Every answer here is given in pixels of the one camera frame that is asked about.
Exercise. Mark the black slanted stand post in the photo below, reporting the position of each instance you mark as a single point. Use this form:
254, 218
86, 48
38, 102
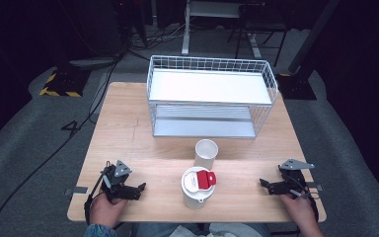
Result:
312, 33

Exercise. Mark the white tumbler with red lid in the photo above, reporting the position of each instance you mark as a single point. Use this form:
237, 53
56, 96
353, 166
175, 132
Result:
197, 189

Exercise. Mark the white paper cup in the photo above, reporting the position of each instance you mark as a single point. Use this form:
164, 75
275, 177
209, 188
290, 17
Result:
206, 153

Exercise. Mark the person's legs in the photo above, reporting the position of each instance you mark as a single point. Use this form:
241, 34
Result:
204, 231

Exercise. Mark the person's left hand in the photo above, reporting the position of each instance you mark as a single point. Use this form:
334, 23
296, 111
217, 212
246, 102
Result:
105, 210

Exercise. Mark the person's right hand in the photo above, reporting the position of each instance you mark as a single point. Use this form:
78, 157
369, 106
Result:
299, 210

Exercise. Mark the black chair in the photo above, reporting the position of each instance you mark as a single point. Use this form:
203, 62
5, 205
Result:
260, 23

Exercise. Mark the black yellow striped stand base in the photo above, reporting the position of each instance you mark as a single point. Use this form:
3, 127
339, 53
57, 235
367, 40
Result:
64, 84

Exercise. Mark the grey tape strip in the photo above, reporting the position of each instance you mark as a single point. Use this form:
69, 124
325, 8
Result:
77, 190
315, 186

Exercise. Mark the white desk frame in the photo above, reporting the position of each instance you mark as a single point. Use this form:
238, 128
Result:
207, 10

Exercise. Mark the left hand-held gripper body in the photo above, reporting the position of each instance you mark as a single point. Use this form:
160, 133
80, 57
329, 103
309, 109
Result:
118, 186

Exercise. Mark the black stand base plate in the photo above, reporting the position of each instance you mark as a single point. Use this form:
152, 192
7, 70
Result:
296, 87

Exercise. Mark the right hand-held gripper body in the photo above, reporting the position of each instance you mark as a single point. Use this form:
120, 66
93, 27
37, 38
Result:
291, 186

